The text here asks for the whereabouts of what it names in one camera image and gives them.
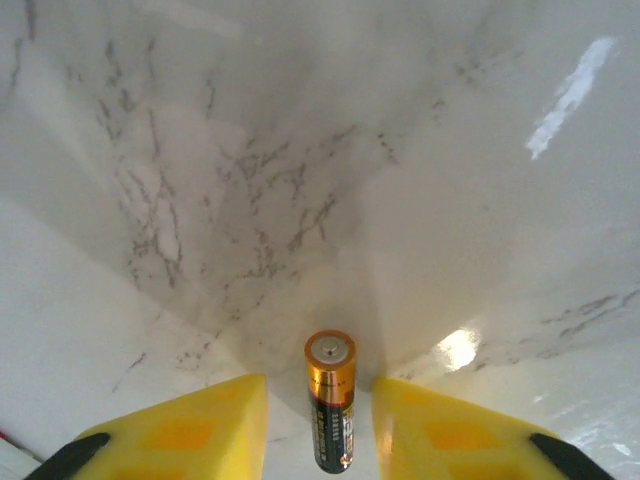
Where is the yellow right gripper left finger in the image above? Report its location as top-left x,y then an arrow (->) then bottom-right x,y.
23,372 -> 270,480

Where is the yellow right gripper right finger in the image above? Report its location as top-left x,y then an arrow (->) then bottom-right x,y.
373,376 -> 610,480

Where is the black and gold AAA battery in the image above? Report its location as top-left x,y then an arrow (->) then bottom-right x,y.
304,329 -> 358,474

